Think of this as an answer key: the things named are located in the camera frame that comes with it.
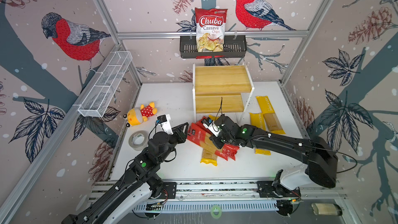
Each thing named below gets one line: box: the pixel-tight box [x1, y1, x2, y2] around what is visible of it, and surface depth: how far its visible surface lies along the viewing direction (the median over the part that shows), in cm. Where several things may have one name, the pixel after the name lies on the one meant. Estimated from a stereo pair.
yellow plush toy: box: [122, 101, 158, 128], surface depth 99 cm
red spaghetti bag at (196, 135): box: [186, 122, 229, 162], surface depth 84 cm
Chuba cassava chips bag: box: [194, 7, 228, 53], surface depth 87 cm
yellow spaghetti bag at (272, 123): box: [256, 95, 287, 135], surface depth 100 cm
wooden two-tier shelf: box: [192, 61, 255, 124], surface depth 79 cm
